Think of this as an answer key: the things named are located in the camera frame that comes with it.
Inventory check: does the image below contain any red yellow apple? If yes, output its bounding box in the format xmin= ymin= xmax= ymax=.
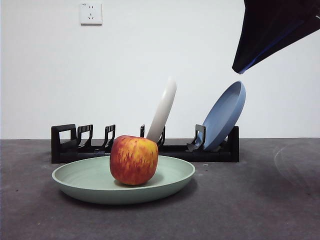
xmin=109 ymin=135 xmax=160 ymax=186

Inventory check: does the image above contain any green plate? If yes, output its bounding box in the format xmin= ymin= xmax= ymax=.
xmin=51 ymin=154 xmax=196 ymax=205

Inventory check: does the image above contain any blue plate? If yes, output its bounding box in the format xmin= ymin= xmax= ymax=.
xmin=201 ymin=80 xmax=247 ymax=152

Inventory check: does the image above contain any white plate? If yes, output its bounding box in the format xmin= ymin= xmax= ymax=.
xmin=145 ymin=76 xmax=178 ymax=146

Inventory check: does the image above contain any black plate rack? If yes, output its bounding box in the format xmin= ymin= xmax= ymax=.
xmin=51 ymin=123 xmax=240 ymax=164

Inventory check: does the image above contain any white wall socket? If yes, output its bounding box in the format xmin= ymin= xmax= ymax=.
xmin=80 ymin=2 xmax=103 ymax=26

